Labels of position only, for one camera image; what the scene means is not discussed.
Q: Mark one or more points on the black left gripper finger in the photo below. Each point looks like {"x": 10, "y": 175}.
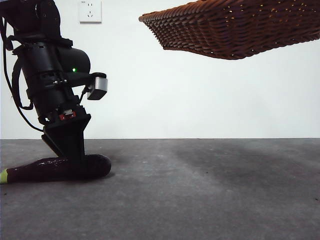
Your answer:
{"x": 70, "y": 140}
{"x": 51, "y": 145}

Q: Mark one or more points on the purple eggplant with green stem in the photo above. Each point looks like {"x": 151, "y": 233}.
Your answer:
{"x": 37, "y": 171}

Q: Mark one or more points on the brown woven wicker basket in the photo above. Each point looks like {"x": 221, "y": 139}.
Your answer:
{"x": 237, "y": 27}

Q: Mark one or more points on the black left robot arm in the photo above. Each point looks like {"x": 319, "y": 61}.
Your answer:
{"x": 42, "y": 62}

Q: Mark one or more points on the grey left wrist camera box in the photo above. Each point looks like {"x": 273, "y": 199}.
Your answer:
{"x": 98, "y": 86}

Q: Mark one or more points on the white wall socket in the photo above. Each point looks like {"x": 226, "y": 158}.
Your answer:
{"x": 90, "y": 12}

